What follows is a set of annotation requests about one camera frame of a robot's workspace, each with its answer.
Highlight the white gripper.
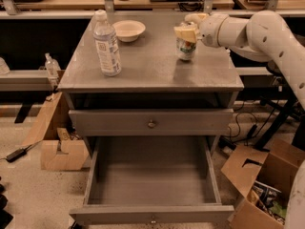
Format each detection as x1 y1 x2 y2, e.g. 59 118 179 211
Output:
173 13 229 48

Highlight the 7up soda can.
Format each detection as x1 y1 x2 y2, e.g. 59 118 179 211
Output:
176 22 196 61

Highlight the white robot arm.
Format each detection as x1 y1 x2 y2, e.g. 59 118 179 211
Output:
174 10 305 229

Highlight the grey drawer cabinet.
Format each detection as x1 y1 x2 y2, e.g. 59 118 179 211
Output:
57 10 245 229

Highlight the closed grey top drawer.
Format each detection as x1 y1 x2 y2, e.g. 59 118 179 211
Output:
69 109 233 137

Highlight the open grey middle drawer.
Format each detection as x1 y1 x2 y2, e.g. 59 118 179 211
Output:
70 135 234 225

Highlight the white bowl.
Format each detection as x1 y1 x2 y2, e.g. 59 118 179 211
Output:
113 20 146 42

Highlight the clear plastic water bottle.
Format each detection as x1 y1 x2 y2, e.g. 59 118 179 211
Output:
93 10 121 76

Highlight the small bottle on shelf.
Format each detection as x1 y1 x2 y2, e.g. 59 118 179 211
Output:
45 52 61 77

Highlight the open cardboard box right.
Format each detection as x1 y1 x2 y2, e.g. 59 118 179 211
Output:
221 139 305 229

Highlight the cardboard box left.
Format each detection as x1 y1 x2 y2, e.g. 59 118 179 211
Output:
22 93 89 171

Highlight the black power adapter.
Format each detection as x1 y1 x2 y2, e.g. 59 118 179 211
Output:
6 149 27 163

